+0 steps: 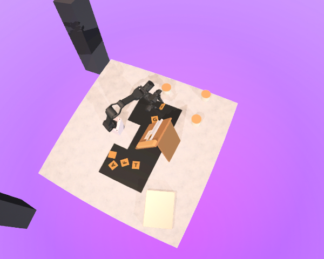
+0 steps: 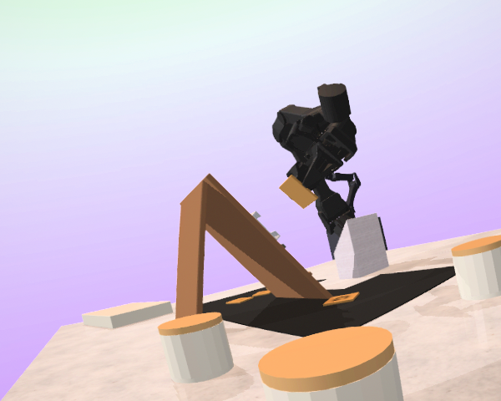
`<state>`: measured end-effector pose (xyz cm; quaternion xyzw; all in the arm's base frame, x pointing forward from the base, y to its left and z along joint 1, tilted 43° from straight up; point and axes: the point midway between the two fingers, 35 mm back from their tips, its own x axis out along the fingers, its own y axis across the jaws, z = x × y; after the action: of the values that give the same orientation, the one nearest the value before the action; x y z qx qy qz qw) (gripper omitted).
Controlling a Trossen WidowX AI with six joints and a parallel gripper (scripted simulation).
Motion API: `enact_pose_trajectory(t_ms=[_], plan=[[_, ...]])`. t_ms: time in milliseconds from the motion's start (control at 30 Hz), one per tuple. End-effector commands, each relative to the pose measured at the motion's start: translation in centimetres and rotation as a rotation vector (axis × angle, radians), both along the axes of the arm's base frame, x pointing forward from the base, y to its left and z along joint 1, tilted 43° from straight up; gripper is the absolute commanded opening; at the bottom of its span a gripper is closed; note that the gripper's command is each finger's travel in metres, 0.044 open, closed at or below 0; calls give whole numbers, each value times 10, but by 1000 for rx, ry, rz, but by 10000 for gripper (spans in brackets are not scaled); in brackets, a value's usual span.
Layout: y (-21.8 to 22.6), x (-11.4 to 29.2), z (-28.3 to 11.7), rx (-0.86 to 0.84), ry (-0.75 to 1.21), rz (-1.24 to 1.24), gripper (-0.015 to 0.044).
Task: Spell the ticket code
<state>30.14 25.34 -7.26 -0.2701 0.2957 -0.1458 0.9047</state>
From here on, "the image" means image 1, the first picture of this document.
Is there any white cylindrical container with orange lid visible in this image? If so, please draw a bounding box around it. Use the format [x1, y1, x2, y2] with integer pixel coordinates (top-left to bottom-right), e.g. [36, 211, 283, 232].
[162, 83, 171, 96]
[201, 90, 211, 102]
[191, 114, 201, 127]

